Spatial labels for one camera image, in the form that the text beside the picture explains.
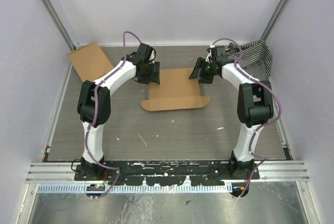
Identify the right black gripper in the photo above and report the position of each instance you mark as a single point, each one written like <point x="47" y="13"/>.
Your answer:
<point x="204" y="79"/>

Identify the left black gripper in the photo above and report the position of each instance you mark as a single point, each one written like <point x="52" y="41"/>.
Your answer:
<point x="154" y="76"/>

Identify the brown cardboard box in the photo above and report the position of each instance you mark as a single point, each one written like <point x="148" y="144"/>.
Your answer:
<point x="90" y="62"/>
<point x="175" y="92"/>

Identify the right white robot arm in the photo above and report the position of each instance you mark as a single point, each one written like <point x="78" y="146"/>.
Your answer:
<point x="254" y="103"/>

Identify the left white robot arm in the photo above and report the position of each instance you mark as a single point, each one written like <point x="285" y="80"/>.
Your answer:
<point x="94" y="104"/>

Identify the folded brown cardboard box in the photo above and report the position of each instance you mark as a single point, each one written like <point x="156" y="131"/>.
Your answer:
<point x="90" y="62"/>

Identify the striped black white cloth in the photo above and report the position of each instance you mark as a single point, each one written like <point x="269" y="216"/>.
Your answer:
<point x="256" y="59"/>

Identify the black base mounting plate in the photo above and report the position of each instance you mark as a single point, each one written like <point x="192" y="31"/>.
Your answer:
<point x="165" y="172"/>

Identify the left aluminium corner post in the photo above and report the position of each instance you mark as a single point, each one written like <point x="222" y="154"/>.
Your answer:
<point x="59" y="24"/>

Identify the aluminium corner post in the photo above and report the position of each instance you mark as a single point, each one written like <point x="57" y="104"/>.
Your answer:
<point x="59" y="24"/>
<point x="273" y="19"/>

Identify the aluminium front rail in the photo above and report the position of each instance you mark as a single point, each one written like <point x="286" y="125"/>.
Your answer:
<point x="269" y="171"/>

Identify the right aluminium corner post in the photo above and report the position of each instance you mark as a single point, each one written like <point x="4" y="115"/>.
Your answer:
<point x="273" y="19"/>

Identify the perforated cable duct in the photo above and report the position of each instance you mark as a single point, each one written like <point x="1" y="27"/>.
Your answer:
<point x="125" y="189"/>

